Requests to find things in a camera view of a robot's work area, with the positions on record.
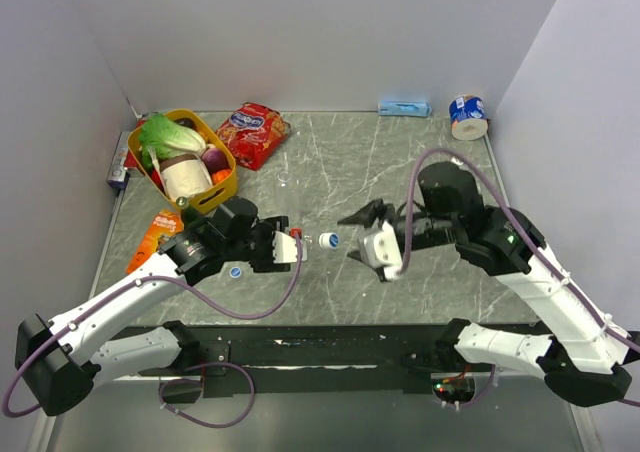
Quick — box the orange toy fruit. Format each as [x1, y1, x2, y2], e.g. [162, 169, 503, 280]
[211, 168, 232, 185]

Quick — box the blue tissue pack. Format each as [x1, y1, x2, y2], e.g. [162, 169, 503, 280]
[377, 101, 432, 118]

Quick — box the red snack bag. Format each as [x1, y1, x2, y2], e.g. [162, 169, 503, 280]
[215, 102, 290, 171]

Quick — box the purple white box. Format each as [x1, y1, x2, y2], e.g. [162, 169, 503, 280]
[106, 131, 131, 190]

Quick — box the purple toy onion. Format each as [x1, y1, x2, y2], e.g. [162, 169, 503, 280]
[201, 147, 230, 174]

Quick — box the blue wrapped toilet roll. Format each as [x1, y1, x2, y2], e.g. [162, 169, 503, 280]
[449, 95, 489, 141]

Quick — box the green toy cabbage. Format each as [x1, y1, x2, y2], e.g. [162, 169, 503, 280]
[138, 114, 207, 169]

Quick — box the clear plastic water bottle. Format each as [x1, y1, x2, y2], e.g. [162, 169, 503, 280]
[304, 232, 340, 250]

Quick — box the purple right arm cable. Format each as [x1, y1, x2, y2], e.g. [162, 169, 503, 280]
[399, 147, 640, 408]

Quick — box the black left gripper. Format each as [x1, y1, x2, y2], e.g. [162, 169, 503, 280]
[224, 216, 291, 271]

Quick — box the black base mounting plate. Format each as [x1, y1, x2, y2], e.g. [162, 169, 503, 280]
[134, 321, 496, 398]

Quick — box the clear bottle cap centre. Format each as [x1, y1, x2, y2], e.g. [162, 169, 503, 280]
[277, 171, 291, 183]

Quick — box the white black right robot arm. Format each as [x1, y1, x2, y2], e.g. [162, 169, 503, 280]
[339, 162, 639, 407]

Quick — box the green glass bottle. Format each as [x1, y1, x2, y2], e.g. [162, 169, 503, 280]
[176, 197, 208, 233]

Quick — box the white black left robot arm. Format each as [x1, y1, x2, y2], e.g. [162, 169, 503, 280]
[14, 197, 306, 416]

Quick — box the orange razor package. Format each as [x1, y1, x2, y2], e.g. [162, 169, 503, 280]
[125, 210, 183, 274]

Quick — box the cream brown toy mushroom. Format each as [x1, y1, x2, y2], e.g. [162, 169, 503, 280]
[160, 154, 212, 201]

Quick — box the aluminium frame rail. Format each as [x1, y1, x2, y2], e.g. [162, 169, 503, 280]
[47, 366, 579, 383]

